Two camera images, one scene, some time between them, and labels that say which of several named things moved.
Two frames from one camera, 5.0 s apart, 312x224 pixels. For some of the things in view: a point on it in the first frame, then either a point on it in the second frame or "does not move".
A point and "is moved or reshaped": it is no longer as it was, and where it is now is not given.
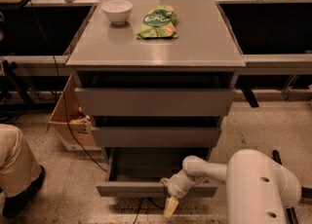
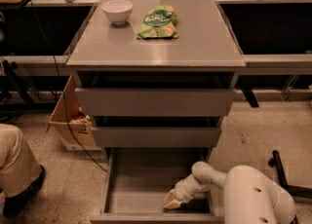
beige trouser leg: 19,165 does not move
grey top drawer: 154,101 does not move
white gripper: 175,185 → 185,191
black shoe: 13,205 does not move
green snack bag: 160,21 does not move
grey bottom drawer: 138,171 is moved or reshaped
